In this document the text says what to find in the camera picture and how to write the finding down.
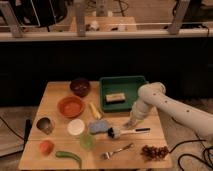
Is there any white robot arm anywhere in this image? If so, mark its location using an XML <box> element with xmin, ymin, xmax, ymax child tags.
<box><xmin>130</xmin><ymin>82</ymin><xmax>213</xmax><ymax>143</ymax></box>

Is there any dark maroon bowl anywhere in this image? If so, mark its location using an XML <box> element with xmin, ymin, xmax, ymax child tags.
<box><xmin>70</xmin><ymin>78</ymin><xmax>90</xmax><ymax>97</ymax></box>

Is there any red bowl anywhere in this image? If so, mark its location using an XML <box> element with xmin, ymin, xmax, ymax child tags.
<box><xmin>57</xmin><ymin>96</ymin><xmax>85</xmax><ymax>118</ymax></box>

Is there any wooden block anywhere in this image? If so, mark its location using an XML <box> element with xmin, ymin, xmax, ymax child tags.
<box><xmin>105</xmin><ymin>93</ymin><xmax>126</xmax><ymax>103</ymax></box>

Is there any green plastic tray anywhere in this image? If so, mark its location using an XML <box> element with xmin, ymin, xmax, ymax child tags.
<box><xmin>99</xmin><ymin>75</ymin><xmax>146</xmax><ymax>112</ymax></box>

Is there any yellow corn cob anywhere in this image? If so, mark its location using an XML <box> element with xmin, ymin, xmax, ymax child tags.
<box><xmin>89</xmin><ymin>102</ymin><xmax>102</xmax><ymax>120</ymax></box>

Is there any brown dried bunch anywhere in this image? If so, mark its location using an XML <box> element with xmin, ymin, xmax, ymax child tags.
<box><xmin>141</xmin><ymin>145</ymin><xmax>169</xmax><ymax>161</ymax></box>

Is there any blue sponge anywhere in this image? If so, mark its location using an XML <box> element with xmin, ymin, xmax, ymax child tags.
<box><xmin>88</xmin><ymin>120</ymin><xmax>109</xmax><ymax>134</ymax></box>

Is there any silver fork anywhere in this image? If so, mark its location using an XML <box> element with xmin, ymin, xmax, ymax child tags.
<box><xmin>101</xmin><ymin>143</ymin><xmax>134</xmax><ymax>160</ymax></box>

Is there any green translucent cup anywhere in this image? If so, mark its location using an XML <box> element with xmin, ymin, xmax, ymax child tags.
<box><xmin>80</xmin><ymin>134</ymin><xmax>94</xmax><ymax>150</ymax></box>

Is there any white round lid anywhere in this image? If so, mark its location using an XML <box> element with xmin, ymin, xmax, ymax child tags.
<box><xmin>67</xmin><ymin>119</ymin><xmax>85</xmax><ymax>136</ymax></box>

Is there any wooden table top board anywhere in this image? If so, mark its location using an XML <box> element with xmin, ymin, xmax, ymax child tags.
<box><xmin>19</xmin><ymin>82</ymin><xmax>172</xmax><ymax>170</ymax></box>

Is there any green chili pepper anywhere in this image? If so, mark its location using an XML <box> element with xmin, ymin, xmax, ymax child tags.
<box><xmin>55</xmin><ymin>151</ymin><xmax>82</xmax><ymax>169</ymax></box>

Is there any metal cup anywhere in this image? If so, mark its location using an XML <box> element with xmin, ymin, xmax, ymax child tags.
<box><xmin>36</xmin><ymin>117</ymin><xmax>54</xmax><ymax>135</ymax></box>

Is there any orange tomato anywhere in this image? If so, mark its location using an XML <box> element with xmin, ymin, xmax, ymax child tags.
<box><xmin>39</xmin><ymin>140</ymin><xmax>54</xmax><ymax>156</ymax></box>

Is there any black floor cable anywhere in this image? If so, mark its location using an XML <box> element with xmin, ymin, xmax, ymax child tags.
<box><xmin>168</xmin><ymin>138</ymin><xmax>213</xmax><ymax>171</ymax></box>

